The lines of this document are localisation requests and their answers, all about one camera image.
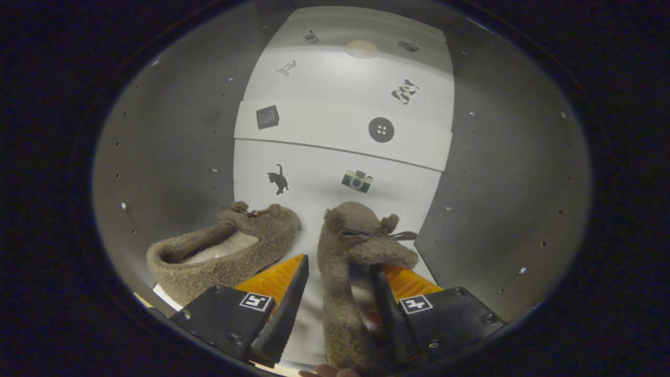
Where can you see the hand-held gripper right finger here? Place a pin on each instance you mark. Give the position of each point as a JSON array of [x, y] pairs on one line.
[[450, 319]]

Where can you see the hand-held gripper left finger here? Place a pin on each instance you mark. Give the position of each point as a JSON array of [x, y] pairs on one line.
[[225, 319]]

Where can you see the brown fuzzy shoe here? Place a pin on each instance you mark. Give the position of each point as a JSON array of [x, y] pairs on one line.
[[340, 314], [230, 264]]

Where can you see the grey shoe cabinet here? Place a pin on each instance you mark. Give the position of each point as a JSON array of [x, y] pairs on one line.
[[497, 183]]

